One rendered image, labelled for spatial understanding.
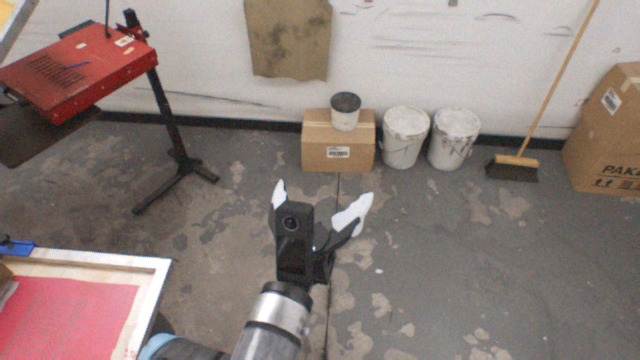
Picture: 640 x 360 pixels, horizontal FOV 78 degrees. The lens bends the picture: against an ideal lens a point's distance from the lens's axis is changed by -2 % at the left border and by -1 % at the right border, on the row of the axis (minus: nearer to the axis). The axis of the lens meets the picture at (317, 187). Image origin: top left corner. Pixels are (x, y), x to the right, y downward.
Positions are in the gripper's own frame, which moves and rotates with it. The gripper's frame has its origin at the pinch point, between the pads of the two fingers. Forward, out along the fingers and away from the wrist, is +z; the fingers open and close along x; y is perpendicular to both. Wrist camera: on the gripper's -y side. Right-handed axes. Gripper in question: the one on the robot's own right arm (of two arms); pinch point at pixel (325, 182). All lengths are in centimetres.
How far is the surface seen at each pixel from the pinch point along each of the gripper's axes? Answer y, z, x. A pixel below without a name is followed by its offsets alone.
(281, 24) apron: 64, 174, -87
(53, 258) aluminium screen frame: 55, -3, -101
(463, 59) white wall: 99, 201, 21
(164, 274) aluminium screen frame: 61, 3, -63
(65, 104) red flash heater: 41, 58, -138
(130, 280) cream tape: 63, -1, -75
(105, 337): 63, -19, -72
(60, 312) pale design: 61, -17, -90
